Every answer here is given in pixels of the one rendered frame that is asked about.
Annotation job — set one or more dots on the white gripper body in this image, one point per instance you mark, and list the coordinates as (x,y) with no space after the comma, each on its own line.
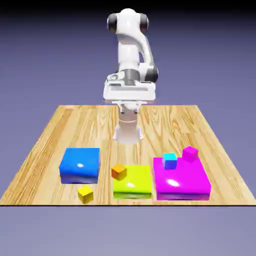
(129,93)

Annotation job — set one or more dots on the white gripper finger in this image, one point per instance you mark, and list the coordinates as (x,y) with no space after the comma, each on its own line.
(122,109)
(136,109)

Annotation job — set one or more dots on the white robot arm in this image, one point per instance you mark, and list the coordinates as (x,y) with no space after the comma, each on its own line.
(128,50)

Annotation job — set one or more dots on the small cyan cube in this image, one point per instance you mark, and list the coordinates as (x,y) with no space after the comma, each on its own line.
(170,161)

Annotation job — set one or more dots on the small orange cube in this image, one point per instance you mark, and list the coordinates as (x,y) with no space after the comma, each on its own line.
(119,172)

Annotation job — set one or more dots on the small magenta cube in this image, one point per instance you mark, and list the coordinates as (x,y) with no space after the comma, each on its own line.
(190,154)

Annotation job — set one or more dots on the small yellow cube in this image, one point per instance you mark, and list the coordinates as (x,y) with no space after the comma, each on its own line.
(85,194)

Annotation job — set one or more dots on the large blue box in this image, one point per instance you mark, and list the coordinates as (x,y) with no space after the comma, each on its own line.
(80,162)

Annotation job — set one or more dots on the large lime yellow box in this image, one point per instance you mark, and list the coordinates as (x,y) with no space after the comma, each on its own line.
(134,180)

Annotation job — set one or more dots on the large magenta box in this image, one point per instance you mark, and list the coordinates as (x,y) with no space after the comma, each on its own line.
(180,180)

